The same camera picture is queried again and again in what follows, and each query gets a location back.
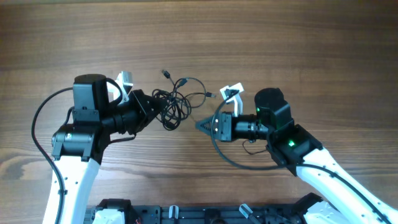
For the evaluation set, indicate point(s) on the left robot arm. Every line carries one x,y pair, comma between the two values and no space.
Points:
78,147

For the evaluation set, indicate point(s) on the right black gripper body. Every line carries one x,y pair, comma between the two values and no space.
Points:
222,126

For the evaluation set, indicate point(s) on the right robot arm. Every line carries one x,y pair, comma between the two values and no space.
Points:
341,198

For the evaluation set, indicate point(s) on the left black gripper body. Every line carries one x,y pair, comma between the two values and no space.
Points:
138,109

